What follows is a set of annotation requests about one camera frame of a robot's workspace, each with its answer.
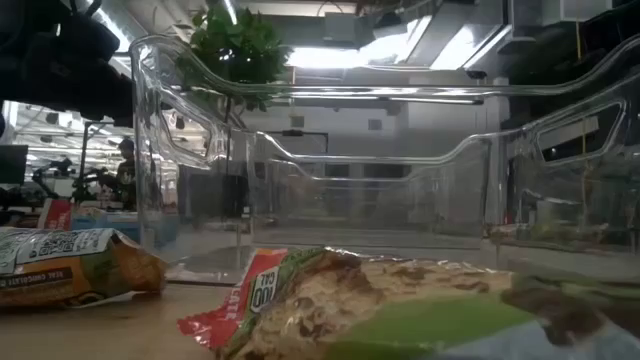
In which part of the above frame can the clear plastic bin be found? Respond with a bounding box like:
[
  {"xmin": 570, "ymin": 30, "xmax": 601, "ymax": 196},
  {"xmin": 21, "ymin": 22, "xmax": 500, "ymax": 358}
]
[{"xmin": 128, "ymin": 33, "xmax": 640, "ymax": 286}]

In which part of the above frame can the black stand frame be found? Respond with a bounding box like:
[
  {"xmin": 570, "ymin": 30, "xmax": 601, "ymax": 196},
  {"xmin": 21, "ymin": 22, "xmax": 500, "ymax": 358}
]
[{"xmin": 78, "ymin": 119, "xmax": 117, "ymax": 201}]

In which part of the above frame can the dark plant pot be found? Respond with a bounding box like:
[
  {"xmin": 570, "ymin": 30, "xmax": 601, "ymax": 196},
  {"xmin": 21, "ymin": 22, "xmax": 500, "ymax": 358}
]
[{"xmin": 177, "ymin": 164, "xmax": 250, "ymax": 224}]

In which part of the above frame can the green leafy plant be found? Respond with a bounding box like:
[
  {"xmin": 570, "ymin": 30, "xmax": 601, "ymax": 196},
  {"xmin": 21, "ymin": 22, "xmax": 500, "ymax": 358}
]
[{"xmin": 174, "ymin": 2, "xmax": 294, "ymax": 114}]

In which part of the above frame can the black monitor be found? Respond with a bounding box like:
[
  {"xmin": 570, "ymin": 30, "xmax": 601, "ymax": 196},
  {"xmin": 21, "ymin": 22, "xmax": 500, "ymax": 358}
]
[{"xmin": 0, "ymin": 144, "xmax": 30, "ymax": 185}]

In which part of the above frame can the person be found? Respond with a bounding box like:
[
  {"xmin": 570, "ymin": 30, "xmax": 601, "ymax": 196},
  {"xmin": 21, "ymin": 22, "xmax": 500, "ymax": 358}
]
[{"xmin": 115, "ymin": 137, "xmax": 138, "ymax": 210}]

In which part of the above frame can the red and white package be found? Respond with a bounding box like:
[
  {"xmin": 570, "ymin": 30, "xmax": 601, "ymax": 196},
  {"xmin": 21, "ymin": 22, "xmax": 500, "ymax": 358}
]
[{"xmin": 37, "ymin": 198, "xmax": 74, "ymax": 231}]

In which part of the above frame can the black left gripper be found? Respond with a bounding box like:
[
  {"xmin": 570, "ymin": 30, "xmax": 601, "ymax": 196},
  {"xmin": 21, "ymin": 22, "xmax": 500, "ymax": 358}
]
[{"xmin": 19, "ymin": 59, "xmax": 135, "ymax": 129}]

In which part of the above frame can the blue package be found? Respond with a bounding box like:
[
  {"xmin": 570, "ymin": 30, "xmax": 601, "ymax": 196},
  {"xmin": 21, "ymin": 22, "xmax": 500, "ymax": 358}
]
[{"xmin": 70, "ymin": 213, "xmax": 177, "ymax": 247}]

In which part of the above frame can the green wrapped granola bar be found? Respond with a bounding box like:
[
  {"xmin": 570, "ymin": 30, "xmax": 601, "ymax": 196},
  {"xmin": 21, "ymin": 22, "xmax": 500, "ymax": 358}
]
[{"xmin": 488, "ymin": 219, "xmax": 611, "ymax": 249}]

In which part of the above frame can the red and green granola bar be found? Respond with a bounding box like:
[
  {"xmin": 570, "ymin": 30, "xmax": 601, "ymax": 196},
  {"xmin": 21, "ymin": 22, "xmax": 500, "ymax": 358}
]
[{"xmin": 177, "ymin": 245, "xmax": 640, "ymax": 360}]

